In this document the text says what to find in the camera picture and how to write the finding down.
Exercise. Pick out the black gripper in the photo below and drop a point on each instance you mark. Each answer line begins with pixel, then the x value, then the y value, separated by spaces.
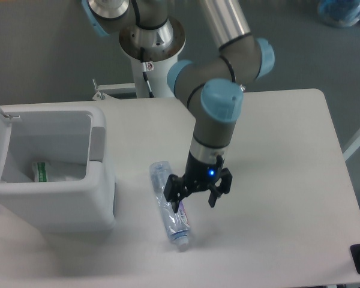
pixel 199 176

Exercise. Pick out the crushed clear plastic bottle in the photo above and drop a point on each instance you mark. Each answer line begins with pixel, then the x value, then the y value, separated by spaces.
pixel 176 224

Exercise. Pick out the clear plastic bag green strip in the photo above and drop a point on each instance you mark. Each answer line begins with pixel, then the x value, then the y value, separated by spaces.
pixel 56 171

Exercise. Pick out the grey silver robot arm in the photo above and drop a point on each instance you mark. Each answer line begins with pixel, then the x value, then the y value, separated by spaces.
pixel 242 59

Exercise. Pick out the white trash can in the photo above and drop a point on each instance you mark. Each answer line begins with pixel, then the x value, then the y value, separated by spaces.
pixel 67 133

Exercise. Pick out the blue plastic bag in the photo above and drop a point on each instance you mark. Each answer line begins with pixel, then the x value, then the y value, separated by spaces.
pixel 339 14

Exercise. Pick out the white pedestal base frame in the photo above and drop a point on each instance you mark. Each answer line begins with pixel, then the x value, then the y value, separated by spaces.
pixel 117 90

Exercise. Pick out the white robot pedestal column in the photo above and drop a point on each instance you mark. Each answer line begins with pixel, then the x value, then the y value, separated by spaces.
pixel 152 52

